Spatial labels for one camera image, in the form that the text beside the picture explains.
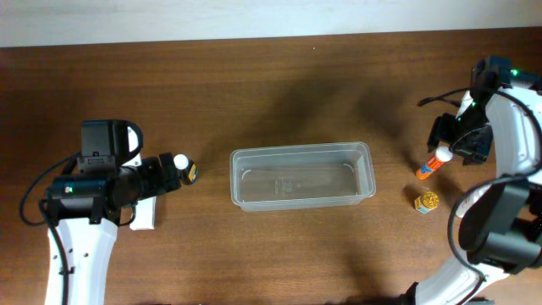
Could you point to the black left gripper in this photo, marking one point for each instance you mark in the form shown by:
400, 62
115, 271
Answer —
169, 172

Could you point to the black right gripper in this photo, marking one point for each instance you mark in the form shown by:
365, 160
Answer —
442, 132

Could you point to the orange tube white cap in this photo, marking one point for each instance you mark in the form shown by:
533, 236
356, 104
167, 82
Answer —
441, 156

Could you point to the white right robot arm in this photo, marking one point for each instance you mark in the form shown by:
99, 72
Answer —
494, 229

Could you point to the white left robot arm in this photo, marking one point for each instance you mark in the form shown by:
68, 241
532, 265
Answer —
82, 207

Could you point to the clear plastic container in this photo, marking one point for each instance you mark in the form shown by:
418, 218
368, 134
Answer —
299, 177

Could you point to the dark bottle white cap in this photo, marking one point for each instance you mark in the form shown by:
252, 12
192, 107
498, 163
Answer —
186, 168

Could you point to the white green medicine box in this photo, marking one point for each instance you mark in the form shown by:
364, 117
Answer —
145, 215

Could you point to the small gold lid jar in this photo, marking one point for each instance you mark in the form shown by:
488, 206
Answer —
426, 202

